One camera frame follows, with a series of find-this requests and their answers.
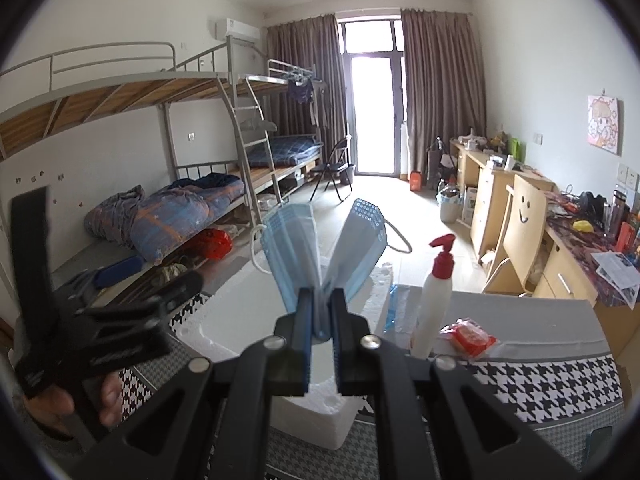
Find blue plaid mattress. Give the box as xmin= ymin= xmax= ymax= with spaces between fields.
xmin=247 ymin=134 xmax=323 ymax=168

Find grey metal bunk bed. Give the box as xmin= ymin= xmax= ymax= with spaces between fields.
xmin=0 ymin=41 xmax=273 ymax=281
xmin=245 ymin=58 xmax=326 ymax=201

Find white red pump lotion bottle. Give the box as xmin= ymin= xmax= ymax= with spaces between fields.
xmin=410 ymin=234 xmax=457 ymax=361

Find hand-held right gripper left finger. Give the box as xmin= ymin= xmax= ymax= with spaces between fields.
xmin=75 ymin=287 xmax=321 ymax=480

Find houndstooth blanket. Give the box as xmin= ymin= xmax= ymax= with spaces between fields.
xmin=120 ymin=285 xmax=631 ymax=480

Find hanging dark clothes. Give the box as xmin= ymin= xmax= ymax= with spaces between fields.
xmin=287 ymin=77 xmax=331 ymax=126

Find dark drinking bottle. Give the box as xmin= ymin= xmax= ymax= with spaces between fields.
xmin=611 ymin=187 xmax=628 ymax=238

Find clear blue plastic bag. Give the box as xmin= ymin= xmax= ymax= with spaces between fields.
xmin=382 ymin=284 xmax=426 ymax=336

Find black folding chair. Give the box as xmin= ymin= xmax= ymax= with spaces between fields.
xmin=309 ymin=137 xmax=357 ymax=203

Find cluster of toiletry bottles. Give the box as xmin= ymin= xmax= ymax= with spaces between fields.
xmin=620 ymin=205 xmax=640 ymax=265

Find blue cloth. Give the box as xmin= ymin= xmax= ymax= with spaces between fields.
xmin=92 ymin=255 xmax=146 ymax=288

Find glass balcony door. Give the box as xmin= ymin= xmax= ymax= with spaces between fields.
xmin=339 ymin=17 xmax=405 ymax=178

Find white air conditioner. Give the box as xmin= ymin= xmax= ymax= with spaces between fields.
xmin=215 ymin=18 xmax=261 ymax=42

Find red snack packet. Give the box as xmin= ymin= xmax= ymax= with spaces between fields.
xmin=439 ymin=317 xmax=498 ymax=361

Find wooden desk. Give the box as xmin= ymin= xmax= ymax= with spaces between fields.
xmin=450 ymin=139 xmax=640 ymax=356

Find white bucket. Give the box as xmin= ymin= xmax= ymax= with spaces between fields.
xmin=439 ymin=187 xmax=463 ymax=223

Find teal flat case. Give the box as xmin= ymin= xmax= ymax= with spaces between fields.
xmin=584 ymin=425 xmax=615 ymax=463

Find white foam box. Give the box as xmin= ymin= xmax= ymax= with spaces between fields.
xmin=172 ymin=260 xmax=396 ymax=453

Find printed papers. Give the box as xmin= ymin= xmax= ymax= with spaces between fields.
xmin=591 ymin=251 xmax=640 ymax=309

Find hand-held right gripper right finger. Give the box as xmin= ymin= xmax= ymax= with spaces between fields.
xmin=327 ymin=287 xmax=566 ymax=480

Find person's left hand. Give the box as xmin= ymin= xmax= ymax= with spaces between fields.
xmin=20 ymin=370 xmax=123 ymax=441

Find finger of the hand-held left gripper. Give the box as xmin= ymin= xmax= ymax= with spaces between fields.
xmin=85 ymin=320 xmax=173 ymax=368
xmin=65 ymin=271 xmax=205 ymax=321

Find red plastic bag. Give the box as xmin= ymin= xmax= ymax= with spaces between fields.
xmin=190 ymin=228 xmax=235 ymax=261

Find blue face masks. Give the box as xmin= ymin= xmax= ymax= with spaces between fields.
xmin=252 ymin=198 xmax=413 ymax=313

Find cartoon wall picture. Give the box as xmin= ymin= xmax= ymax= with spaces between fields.
xmin=587 ymin=94 xmax=621 ymax=157

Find black headphones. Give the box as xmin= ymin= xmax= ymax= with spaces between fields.
xmin=577 ymin=191 xmax=608 ymax=221

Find brown curtain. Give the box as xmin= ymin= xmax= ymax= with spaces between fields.
xmin=400 ymin=8 xmax=488 ymax=181
xmin=265 ymin=12 xmax=348 ymax=171

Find blue plaid quilt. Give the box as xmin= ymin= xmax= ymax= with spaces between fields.
xmin=84 ymin=172 xmax=246 ymax=266

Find wooden smiley face chair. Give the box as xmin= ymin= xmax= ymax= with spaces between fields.
xmin=482 ymin=174 xmax=548 ymax=296

